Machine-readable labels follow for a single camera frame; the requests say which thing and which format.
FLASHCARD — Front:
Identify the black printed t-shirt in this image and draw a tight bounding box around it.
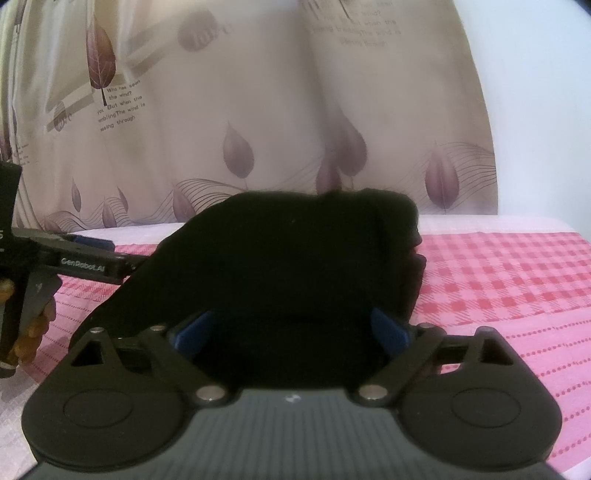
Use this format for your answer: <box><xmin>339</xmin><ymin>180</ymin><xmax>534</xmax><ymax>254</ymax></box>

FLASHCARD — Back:
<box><xmin>77</xmin><ymin>189</ymin><xmax>426</xmax><ymax>388</ymax></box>

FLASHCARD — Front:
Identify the left hand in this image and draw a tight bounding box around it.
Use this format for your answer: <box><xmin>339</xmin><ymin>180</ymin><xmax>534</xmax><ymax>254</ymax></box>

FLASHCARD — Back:
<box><xmin>1</xmin><ymin>297</ymin><xmax>56</xmax><ymax>370</ymax></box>

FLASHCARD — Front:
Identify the beige leaf print curtain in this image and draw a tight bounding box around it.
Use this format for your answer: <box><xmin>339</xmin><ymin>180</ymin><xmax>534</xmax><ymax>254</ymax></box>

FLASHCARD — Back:
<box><xmin>1</xmin><ymin>1</ymin><xmax>498</xmax><ymax>232</ymax></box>

